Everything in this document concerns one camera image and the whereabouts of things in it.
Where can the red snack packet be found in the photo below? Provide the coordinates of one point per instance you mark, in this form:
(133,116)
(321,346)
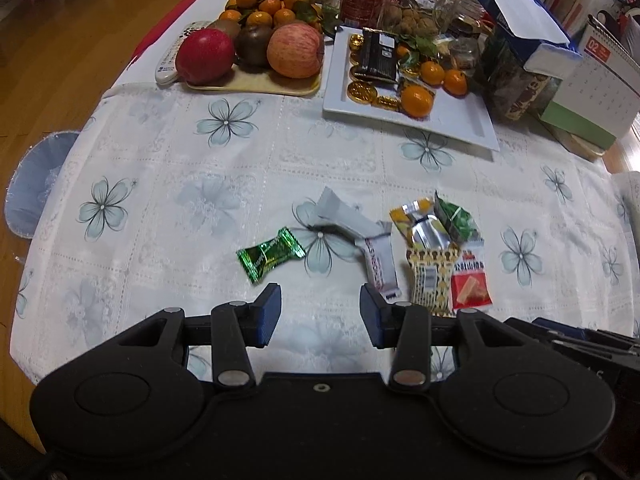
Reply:
(467,287)

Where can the grey snack packet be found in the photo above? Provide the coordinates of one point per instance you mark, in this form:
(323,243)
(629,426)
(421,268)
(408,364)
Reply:
(340,215)

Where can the wooden fruit tray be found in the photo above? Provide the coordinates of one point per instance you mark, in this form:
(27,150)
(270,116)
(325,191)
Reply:
(250,86)

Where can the blue-lined waste bin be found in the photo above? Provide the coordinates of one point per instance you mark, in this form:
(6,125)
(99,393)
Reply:
(35,180)

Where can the tan book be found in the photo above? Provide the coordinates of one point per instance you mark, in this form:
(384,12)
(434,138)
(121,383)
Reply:
(575,141)

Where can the tangerine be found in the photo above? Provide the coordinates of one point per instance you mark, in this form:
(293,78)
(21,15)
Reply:
(417,101)
(456,82)
(432,71)
(402,52)

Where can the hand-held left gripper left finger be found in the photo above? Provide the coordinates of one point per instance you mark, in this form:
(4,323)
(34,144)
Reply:
(270,315)

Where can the red apple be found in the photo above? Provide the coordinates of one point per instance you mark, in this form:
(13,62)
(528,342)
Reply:
(205,57)

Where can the dark patterned box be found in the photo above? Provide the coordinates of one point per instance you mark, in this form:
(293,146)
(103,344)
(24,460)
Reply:
(520,87)

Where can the yellow silver snack packet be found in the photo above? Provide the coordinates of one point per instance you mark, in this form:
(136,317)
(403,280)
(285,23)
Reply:
(427,232)

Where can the red cloth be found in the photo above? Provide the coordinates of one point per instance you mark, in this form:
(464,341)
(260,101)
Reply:
(165,22)

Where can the desk calendar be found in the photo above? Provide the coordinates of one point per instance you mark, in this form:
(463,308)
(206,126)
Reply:
(600,95)

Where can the green foil candy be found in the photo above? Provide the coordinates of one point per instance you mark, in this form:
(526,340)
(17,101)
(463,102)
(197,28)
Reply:
(270,256)

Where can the brown kiwi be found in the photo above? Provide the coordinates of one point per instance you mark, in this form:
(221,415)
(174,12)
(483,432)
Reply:
(254,45)
(222,29)

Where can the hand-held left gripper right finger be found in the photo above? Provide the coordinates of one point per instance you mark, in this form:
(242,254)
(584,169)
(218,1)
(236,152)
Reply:
(370,315)

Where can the small glass jar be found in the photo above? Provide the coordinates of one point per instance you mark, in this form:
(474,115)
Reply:
(464,52)

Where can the yellow patterned snack packet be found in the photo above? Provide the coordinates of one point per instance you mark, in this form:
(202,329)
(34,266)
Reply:
(430,275)

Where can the pile of gold foil coins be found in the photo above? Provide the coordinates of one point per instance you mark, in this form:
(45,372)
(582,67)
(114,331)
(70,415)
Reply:
(361,92)

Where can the pink yellow apple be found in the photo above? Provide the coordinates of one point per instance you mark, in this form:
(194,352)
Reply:
(295,50)

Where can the white remote control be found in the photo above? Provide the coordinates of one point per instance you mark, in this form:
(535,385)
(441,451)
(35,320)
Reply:
(167,62)

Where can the black snack packet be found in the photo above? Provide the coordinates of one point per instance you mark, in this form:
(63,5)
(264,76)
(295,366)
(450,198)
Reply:
(377,57)

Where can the white floral tablecloth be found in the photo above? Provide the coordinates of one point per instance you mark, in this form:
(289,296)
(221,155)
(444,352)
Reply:
(200,200)

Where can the pile of leafy tangerines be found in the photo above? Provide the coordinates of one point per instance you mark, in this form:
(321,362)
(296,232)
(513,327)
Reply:
(270,5)

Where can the green white snack packet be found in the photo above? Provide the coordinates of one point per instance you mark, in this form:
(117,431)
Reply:
(457,220)

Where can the white pink-striped snack packet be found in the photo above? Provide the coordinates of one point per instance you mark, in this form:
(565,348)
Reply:
(380,266)

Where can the white square plate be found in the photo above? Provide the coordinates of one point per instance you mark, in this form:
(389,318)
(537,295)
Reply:
(450,120)

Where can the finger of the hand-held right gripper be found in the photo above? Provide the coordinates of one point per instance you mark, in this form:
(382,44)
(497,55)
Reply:
(575,335)

